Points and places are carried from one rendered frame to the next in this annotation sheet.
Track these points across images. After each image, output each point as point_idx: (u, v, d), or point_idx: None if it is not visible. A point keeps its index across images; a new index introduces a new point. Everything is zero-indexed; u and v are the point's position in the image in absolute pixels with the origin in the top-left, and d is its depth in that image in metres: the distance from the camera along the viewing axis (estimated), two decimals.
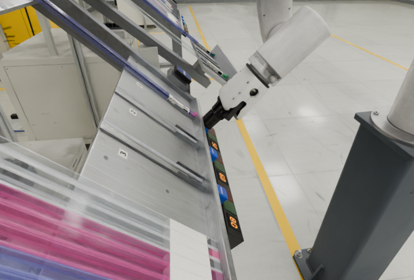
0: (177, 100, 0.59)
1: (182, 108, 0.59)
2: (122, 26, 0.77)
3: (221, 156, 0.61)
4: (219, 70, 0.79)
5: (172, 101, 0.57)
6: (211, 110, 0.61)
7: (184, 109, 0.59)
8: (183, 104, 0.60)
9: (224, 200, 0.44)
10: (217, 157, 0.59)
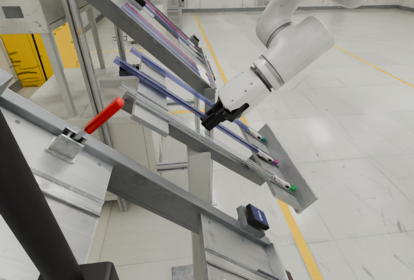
0: (263, 152, 0.71)
1: (267, 159, 0.71)
2: (172, 135, 0.63)
3: None
4: (287, 184, 0.66)
5: (261, 154, 0.70)
6: (220, 120, 0.62)
7: (269, 159, 0.71)
8: (268, 155, 0.72)
9: None
10: None
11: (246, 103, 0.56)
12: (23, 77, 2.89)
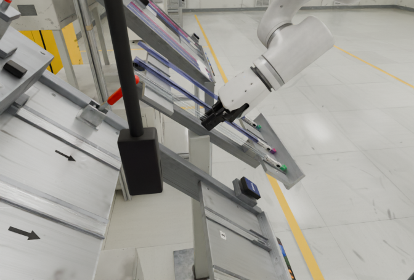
0: (262, 141, 0.80)
1: (266, 148, 0.80)
2: (175, 119, 0.71)
3: None
4: (278, 163, 0.73)
5: (260, 143, 0.78)
6: (220, 120, 0.62)
7: (268, 148, 0.80)
8: (267, 144, 0.81)
9: None
10: None
11: (246, 103, 0.56)
12: None
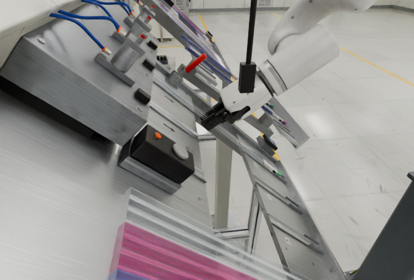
0: (275, 114, 1.01)
1: (278, 119, 1.01)
2: (210, 95, 0.93)
3: None
4: (274, 168, 0.73)
5: (274, 116, 1.00)
6: (220, 121, 0.62)
7: (280, 119, 1.01)
8: (278, 117, 1.02)
9: None
10: None
11: (247, 106, 0.57)
12: None
